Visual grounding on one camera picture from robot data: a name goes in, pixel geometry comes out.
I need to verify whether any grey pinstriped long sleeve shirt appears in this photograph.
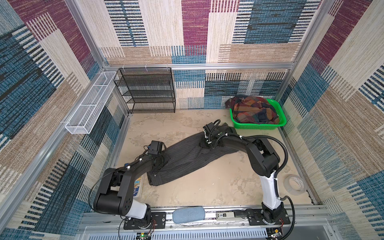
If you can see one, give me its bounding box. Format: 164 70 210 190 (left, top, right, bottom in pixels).
147 132 237 186

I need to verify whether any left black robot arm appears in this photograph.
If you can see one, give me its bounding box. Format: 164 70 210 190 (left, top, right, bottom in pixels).
93 141 168 220

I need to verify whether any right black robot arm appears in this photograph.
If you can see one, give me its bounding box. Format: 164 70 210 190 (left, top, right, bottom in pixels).
203 121 285 224

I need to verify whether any green plastic basket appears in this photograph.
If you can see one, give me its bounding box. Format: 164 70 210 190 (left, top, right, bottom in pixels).
229 99 287 130

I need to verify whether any blue treehouse book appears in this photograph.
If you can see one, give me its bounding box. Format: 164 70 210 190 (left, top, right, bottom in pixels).
134 176 143 198

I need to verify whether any plaid red shirt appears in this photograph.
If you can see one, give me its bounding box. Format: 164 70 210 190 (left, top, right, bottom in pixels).
225 95 280 125

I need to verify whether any blue grey cloth pad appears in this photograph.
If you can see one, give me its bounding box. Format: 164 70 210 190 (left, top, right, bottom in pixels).
172 207 206 224

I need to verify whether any clear tape roll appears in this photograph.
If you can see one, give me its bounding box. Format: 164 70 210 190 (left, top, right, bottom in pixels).
284 175 307 196

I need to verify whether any black wire mesh shelf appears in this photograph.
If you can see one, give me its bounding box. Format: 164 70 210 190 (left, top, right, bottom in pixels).
115 67 176 114

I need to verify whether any white wire mesh tray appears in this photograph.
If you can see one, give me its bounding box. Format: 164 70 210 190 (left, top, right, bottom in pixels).
65 72 117 135

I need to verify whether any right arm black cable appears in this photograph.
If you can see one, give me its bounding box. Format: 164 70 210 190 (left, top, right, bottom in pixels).
205 119 296 240

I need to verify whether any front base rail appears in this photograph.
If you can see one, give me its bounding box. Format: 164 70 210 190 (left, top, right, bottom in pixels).
75 205 341 240

